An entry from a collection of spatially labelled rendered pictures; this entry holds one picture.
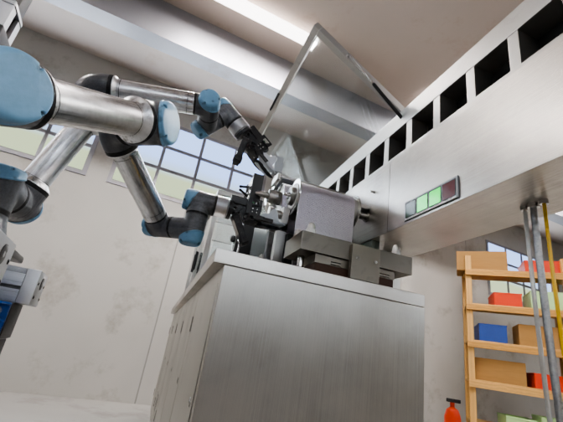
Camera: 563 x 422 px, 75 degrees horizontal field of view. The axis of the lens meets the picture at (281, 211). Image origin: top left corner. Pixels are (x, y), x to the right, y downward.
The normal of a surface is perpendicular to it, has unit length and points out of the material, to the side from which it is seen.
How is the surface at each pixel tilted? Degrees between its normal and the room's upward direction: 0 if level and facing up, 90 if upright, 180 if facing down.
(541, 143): 90
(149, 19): 90
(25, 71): 94
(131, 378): 90
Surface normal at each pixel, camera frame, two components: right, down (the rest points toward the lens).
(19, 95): 0.92, 0.06
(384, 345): 0.32, -0.30
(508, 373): -0.43, -0.39
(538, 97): -0.94, -0.25
